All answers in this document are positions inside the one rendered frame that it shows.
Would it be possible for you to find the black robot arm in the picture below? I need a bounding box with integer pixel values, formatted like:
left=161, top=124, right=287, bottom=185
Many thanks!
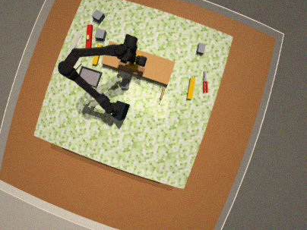
left=58, top=33, right=138, bottom=115

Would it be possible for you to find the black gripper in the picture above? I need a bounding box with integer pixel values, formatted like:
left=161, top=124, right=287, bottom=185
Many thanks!
left=117, top=52, right=147, bottom=67

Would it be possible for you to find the pale beige thin strip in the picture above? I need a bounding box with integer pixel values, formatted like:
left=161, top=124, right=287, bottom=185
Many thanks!
left=65, top=33, right=81, bottom=59

